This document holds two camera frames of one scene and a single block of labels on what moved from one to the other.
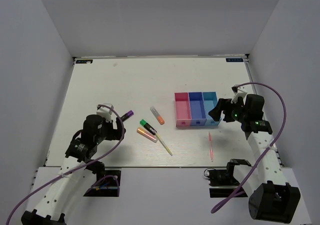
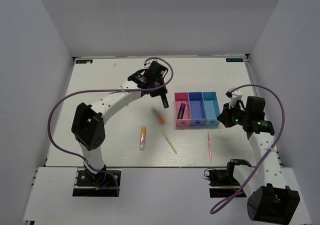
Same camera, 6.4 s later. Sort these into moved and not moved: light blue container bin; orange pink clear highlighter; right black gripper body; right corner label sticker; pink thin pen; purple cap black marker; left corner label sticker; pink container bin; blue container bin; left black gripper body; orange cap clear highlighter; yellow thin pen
Moved: left black gripper body; orange pink clear highlighter; purple cap black marker; yellow thin pen
Not moved: right corner label sticker; left corner label sticker; pink thin pen; pink container bin; orange cap clear highlighter; right black gripper body; blue container bin; light blue container bin
